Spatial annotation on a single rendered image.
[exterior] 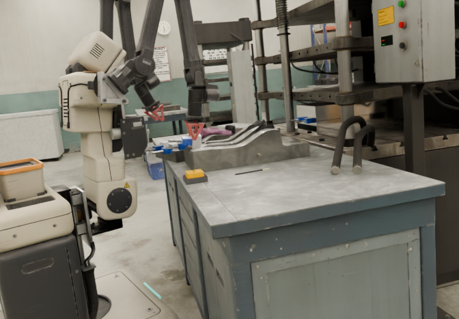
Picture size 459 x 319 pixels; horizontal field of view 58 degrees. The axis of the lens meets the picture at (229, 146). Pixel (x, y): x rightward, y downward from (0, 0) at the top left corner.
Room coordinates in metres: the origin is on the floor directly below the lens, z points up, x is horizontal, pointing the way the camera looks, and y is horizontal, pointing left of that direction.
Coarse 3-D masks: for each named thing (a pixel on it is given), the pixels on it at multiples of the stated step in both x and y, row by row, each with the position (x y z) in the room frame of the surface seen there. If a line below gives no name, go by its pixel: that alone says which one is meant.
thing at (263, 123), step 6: (264, 120) 1.87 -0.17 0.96; (252, 126) 1.87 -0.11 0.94; (264, 126) 1.76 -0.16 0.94; (270, 126) 1.78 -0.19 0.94; (252, 132) 1.79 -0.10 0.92; (234, 138) 1.88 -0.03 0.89; (246, 138) 1.78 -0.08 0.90; (222, 144) 1.76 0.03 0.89; (228, 144) 1.76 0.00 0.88; (234, 144) 1.76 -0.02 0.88
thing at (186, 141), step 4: (200, 136) 1.69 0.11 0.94; (168, 140) 1.69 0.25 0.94; (172, 140) 1.68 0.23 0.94; (176, 140) 1.69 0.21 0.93; (180, 140) 1.69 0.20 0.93; (184, 140) 1.68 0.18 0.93; (188, 140) 1.68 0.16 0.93; (192, 140) 1.68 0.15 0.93; (196, 140) 1.68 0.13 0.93; (200, 140) 1.69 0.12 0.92; (184, 144) 1.68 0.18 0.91; (188, 144) 1.68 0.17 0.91; (192, 144) 1.69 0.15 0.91; (196, 144) 1.69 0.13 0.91; (200, 144) 1.69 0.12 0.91; (192, 148) 1.68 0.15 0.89; (196, 148) 1.69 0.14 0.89
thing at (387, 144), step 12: (396, 120) 2.70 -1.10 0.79; (384, 132) 2.28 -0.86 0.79; (396, 132) 2.23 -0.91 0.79; (432, 132) 2.12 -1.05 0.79; (444, 132) 2.09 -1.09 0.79; (456, 132) 2.05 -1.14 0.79; (312, 144) 2.20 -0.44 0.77; (324, 144) 2.08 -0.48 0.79; (384, 144) 1.92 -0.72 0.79; (396, 144) 1.93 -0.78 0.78; (432, 144) 1.98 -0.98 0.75; (444, 144) 1.99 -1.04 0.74; (456, 144) 2.01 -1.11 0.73; (372, 156) 1.90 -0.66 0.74; (384, 156) 1.91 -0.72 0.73
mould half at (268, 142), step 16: (256, 128) 1.82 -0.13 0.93; (272, 128) 1.75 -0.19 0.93; (208, 144) 1.79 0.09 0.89; (240, 144) 1.71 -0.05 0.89; (256, 144) 1.69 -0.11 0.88; (272, 144) 1.70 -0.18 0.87; (288, 144) 1.74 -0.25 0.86; (304, 144) 1.74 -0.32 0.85; (192, 160) 1.65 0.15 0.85; (208, 160) 1.64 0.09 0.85; (224, 160) 1.65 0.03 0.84; (240, 160) 1.67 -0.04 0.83; (256, 160) 1.69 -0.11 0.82; (272, 160) 1.70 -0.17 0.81
